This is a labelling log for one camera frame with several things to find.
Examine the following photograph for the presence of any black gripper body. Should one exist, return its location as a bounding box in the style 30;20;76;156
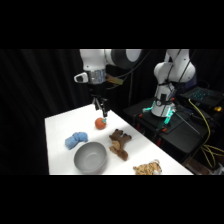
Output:
87;82;110;100

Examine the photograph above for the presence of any black laptop with lit keyboard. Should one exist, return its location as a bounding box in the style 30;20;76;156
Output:
180;85;224;108

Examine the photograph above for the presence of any striped tiger plush toy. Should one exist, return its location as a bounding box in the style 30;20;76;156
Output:
132;158;164;176

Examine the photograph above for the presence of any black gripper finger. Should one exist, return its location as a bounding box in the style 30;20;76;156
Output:
92;95;103;112
99;97;110;119

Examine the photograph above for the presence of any yellow cable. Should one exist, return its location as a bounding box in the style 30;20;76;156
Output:
187;98;224;169

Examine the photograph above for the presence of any orange pumpkin toy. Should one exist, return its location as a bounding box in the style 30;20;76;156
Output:
94;116;109;131

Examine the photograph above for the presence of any black robot stand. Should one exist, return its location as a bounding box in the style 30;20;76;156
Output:
122;97;224;165

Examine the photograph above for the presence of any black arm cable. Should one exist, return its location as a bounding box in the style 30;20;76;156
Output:
108;49;153;88

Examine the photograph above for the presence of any grey bowl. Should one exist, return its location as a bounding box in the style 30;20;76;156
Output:
73;141;109;175

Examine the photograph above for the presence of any wrist camera with yellowish mount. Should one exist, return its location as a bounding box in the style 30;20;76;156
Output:
105;74;123;87

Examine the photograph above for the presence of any blue plush toy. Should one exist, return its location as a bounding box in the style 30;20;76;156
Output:
64;131;90;151

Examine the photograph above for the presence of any brown deer plush toy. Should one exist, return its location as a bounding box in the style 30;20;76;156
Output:
108;128;133;162

